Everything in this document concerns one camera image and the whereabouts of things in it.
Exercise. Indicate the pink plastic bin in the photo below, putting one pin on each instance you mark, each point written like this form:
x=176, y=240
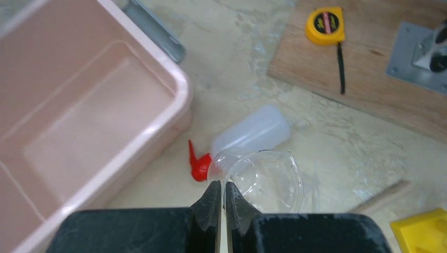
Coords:
x=87, y=101

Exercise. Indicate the yellow tape measure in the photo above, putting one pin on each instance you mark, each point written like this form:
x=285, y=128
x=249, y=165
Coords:
x=325, y=26

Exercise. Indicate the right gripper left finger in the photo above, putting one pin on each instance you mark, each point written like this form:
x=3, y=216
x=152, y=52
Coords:
x=182, y=229

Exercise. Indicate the round wooden dowel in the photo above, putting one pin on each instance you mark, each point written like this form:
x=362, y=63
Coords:
x=382, y=199

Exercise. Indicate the yellow test tube rack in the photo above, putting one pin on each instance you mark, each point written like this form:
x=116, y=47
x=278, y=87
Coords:
x=421, y=233

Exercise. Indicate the wooden board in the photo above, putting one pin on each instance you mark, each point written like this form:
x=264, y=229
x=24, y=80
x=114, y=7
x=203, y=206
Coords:
x=371, y=28

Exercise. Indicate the white squeeze bottle red cap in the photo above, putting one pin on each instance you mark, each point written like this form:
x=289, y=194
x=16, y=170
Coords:
x=264, y=129

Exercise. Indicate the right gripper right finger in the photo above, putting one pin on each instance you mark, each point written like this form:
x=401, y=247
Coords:
x=249, y=230

